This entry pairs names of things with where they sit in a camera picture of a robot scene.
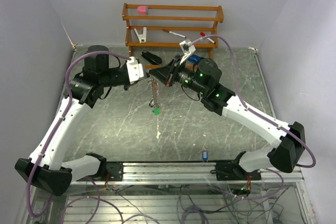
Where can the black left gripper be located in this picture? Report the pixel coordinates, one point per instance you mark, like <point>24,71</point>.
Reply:
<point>126,86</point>

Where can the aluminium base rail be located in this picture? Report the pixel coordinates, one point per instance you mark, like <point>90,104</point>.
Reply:
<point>192,173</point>

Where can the pink eraser block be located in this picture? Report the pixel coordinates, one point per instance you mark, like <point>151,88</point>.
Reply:
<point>142,10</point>

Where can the white plastic clip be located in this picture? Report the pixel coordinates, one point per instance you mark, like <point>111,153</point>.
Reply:
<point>141,37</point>

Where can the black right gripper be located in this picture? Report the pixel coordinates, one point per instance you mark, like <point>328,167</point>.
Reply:
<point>167,74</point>

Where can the green key tag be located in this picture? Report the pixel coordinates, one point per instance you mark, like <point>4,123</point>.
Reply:
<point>157,111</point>

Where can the blue key tag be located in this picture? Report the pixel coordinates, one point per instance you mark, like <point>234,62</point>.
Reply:
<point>204,153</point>

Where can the brown wooden shelf rack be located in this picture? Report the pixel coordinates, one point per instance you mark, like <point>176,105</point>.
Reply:
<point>183,19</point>

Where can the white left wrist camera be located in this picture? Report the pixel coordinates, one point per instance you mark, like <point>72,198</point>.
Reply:
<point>135,70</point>

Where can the red capped white marker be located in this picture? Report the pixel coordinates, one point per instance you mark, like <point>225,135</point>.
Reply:
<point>203,35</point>

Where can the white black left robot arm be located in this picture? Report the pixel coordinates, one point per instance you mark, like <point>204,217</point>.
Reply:
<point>85,81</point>

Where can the blue stapler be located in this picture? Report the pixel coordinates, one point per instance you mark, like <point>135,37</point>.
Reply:
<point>195,59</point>

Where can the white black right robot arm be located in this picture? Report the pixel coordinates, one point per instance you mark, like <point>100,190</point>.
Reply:
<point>286,140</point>

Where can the red white marker pen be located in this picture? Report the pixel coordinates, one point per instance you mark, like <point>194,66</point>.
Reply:
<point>173,33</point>

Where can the black stapler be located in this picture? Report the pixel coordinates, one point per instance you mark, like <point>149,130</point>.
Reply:
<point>151,58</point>

